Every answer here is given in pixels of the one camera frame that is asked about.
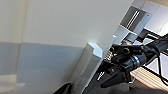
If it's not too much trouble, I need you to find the thin black cable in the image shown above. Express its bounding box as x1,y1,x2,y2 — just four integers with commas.
155,49,168,81

